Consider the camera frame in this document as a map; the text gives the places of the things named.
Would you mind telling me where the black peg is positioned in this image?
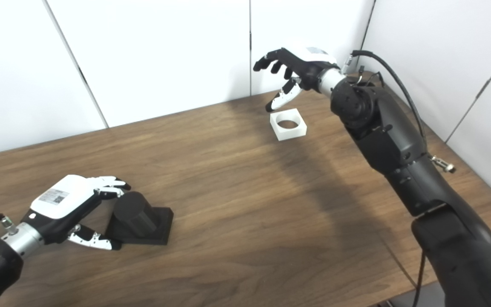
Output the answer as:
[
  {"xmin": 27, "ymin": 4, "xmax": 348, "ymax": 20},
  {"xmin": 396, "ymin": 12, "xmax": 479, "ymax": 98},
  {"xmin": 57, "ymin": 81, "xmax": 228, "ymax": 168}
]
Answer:
[{"xmin": 104, "ymin": 191, "xmax": 174, "ymax": 246}]

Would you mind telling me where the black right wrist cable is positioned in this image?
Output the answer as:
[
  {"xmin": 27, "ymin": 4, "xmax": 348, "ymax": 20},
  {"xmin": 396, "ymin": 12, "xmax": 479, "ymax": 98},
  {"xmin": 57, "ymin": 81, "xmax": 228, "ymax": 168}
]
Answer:
[{"xmin": 341, "ymin": 50, "xmax": 457, "ymax": 307}]

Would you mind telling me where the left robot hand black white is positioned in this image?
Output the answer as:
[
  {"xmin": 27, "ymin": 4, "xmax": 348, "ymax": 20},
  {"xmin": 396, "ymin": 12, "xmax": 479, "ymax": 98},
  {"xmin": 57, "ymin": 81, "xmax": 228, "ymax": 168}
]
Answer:
[{"xmin": 20, "ymin": 174, "xmax": 132, "ymax": 251}]

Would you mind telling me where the white square piece with hole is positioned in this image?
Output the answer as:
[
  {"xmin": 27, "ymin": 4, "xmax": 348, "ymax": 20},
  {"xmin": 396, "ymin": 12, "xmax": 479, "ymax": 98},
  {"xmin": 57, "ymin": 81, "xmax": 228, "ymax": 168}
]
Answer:
[{"xmin": 270, "ymin": 108, "xmax": 307, "ymax": 142}]

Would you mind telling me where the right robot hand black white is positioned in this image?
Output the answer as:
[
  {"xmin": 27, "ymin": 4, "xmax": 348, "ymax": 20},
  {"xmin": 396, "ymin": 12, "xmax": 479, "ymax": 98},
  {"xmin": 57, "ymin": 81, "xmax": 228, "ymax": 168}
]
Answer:
[{"xmin": 253, "ymin": 46, "xmax": 341, "ymax": 113}]

